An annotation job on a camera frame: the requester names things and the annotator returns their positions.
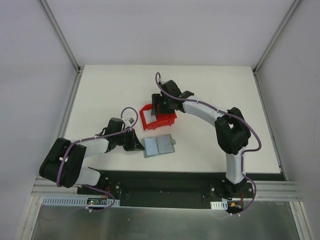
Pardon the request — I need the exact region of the red plastic bin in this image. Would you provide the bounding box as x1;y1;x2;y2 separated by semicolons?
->
139;103;177;131

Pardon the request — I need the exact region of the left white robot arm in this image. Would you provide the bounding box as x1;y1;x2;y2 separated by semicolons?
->
39;117;145;195

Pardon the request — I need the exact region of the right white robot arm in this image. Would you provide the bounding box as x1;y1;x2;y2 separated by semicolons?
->
151;80;251;198

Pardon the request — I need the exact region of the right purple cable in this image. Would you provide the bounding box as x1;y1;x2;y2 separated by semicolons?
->
154;72;263;221

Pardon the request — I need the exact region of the purple cable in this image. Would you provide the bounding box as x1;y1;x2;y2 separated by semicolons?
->
39;107;140;222
154;72;263;221

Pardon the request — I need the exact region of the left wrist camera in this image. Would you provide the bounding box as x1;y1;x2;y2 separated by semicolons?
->
124;117;135;127

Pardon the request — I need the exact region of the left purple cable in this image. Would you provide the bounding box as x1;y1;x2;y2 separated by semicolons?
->
39;107;140;222

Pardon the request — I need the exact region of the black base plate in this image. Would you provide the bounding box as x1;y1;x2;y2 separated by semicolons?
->
77;170;254;209

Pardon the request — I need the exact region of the left white cable duct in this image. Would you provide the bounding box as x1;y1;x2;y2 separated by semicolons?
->
42;196;120;208

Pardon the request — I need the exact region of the white cable duct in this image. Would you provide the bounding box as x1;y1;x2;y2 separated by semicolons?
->
42;196;120;208
210;201;228;211

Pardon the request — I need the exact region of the right white cable duct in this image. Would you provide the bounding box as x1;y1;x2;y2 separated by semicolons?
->
210;201;228;211

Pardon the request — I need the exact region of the left aluminium frame post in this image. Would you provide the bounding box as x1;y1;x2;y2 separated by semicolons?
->
37;0;82;73

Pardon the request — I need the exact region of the aluminium frame post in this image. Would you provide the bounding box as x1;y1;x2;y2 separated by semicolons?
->
252;0;303;76
37;0;82;73

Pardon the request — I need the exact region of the right aluminium frame post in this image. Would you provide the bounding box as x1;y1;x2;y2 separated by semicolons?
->
252;0;303;76

